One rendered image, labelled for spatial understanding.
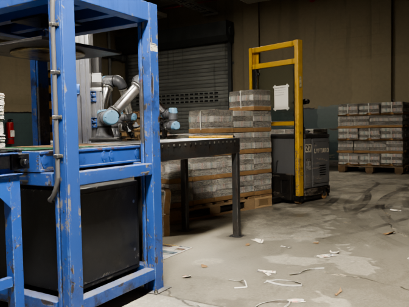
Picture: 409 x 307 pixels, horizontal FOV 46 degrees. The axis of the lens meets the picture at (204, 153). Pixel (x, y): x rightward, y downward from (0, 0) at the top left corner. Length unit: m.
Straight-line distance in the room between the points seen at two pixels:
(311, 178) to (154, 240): 3.38
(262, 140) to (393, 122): 4.25
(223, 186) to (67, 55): 3.03
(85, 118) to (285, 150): 2.57
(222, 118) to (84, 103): 1.43
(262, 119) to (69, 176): 3.44
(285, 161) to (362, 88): 5.43
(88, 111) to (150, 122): 1.69
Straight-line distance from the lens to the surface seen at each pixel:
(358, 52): 11.05
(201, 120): 4.87
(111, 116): 3.85
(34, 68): 3.21
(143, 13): 2.59
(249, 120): 5.12
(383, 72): 10.79
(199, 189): 4.66
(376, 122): 9.19
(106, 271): 2.50
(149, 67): 2.58
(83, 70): 4.23
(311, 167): 5.75
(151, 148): 2.56
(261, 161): 5.26
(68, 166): 2.12
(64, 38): 2.15
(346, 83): 11.04
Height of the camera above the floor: 0.88
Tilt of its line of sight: 3 degrees down
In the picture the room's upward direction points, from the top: 1 degrees counter-clockwise
